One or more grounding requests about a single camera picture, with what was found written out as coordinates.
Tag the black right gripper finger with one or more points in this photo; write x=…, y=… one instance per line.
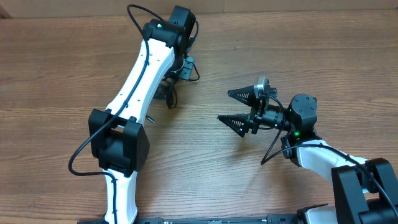
x=239, y=123
x=244, y=95

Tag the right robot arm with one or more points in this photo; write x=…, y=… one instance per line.
x=365, y=190

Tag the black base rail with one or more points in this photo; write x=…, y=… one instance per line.
x=270, y=219

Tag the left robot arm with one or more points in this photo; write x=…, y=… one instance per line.
x=117, y=136

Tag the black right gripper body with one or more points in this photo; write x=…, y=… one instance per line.
x=272, y=114

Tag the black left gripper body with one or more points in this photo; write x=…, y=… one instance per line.
x=186, y=71

